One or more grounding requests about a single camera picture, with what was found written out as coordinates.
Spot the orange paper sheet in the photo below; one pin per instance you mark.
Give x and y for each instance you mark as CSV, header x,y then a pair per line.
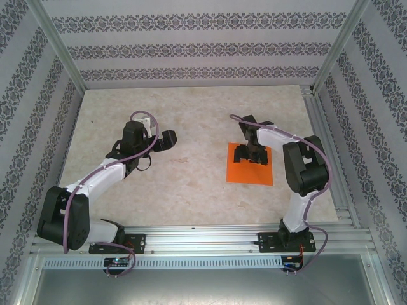
x,y
251,175

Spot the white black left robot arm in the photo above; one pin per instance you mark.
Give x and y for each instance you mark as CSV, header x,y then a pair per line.
x,y
101,174

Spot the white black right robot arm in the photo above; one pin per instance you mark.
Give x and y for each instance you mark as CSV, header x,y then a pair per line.
x,y
305,178

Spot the grey sheet metal panel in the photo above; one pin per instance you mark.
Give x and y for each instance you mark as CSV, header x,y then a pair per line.
x,y
203,286

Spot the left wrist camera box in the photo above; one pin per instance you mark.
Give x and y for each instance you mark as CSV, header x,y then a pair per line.
x,y
141,121

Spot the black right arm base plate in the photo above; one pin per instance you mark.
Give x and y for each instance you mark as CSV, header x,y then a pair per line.
x,y
267,241

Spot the long aluminium mounting rail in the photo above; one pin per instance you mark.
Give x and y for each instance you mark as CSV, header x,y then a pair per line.
x,y
203,238

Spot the aluminium side rail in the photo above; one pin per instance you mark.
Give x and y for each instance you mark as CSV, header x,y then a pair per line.
x,y
345,206

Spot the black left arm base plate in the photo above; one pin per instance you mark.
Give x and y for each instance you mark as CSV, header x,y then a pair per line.
x,y
136,241

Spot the aluminium frame post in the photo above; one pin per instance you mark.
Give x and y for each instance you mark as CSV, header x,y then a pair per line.
x,y
340,47
57,46

